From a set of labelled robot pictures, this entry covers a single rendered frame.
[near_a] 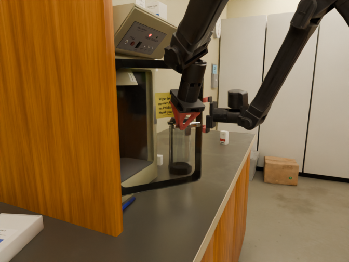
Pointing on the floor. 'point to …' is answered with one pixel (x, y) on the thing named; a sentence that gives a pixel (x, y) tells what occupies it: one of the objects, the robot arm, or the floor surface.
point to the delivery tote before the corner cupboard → (253, 164)
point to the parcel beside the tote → (280, 170)
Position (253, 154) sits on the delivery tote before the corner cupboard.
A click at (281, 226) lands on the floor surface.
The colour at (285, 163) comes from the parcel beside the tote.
